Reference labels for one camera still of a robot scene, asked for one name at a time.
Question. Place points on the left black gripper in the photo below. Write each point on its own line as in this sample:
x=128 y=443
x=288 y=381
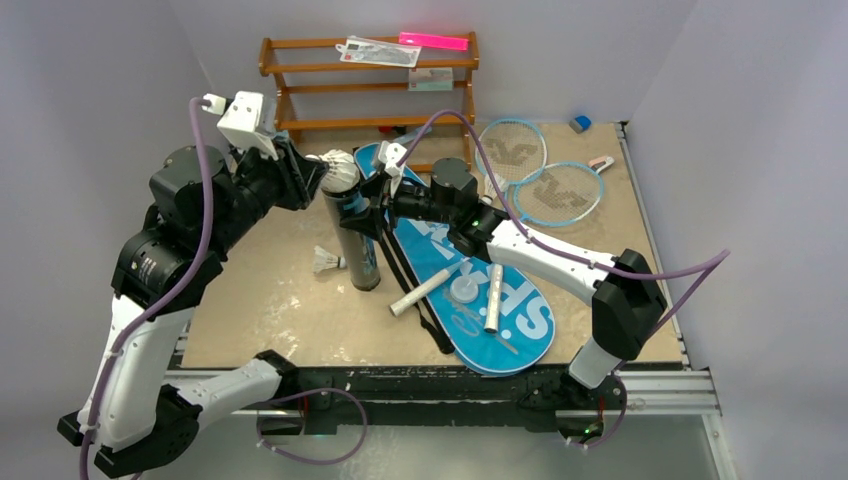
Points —
x=297 y=174

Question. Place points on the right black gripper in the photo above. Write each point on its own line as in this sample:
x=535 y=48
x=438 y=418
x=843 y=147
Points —
x=380 y=198

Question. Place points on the black shuttlecock tube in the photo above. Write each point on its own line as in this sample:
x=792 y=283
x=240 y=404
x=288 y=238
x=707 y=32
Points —
x=358 y=249

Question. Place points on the white shuttlecock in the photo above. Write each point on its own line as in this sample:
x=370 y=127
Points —
x=343 y=172
x=323 y=260
x=493 y=185

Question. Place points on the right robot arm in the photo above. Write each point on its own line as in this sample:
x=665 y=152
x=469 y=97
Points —
x=623 y=294

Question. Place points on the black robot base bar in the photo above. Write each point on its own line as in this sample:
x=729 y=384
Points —
x=541 y=399

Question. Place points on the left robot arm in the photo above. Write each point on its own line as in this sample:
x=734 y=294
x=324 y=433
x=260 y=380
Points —
x=134 y=420

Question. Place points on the far blue badminton racket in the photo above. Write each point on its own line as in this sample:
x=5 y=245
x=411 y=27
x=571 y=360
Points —
x=516 y=150

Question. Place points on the red and black small object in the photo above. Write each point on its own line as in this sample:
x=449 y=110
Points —
x=397 y=129

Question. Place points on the clear packaged item on shelf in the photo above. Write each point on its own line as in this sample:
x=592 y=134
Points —
x=361 y=50

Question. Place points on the wooden three-tier shelf rack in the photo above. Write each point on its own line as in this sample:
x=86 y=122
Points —
x=287 y=119

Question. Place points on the small white box on shelf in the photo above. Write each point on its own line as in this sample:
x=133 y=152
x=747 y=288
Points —
x=430 y=79

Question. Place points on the blue racket bag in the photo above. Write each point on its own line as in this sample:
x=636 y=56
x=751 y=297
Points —
x=526 y=327

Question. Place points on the pink fluorescent ruler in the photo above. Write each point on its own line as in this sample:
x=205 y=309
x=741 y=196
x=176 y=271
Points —
x=440 y=42

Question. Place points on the blue and grey eraser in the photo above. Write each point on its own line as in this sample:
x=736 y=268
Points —
x=580 y=124

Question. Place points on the pink and white clip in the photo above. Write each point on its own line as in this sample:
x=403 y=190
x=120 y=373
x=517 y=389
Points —
x=600 y=164

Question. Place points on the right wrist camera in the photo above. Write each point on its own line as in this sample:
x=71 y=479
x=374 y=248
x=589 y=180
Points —
x=388 y=157

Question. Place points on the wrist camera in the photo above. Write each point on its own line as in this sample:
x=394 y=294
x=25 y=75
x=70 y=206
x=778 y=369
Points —
x=244 y=121
x=388 y=157

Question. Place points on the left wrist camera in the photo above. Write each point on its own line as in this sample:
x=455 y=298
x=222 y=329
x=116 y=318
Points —
x=244 y=121

